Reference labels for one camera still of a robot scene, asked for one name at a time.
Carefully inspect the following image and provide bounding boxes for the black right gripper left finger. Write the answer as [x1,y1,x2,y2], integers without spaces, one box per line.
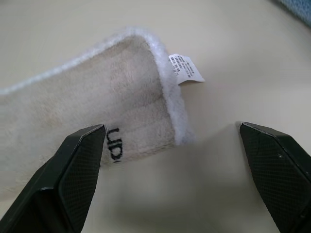
[0,124,108,233]

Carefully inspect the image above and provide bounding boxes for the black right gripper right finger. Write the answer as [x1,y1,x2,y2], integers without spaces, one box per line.
[239,121,311,233]

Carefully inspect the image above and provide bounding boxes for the cream towel with white trim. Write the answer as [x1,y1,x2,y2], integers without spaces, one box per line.
[0,25,205,219]

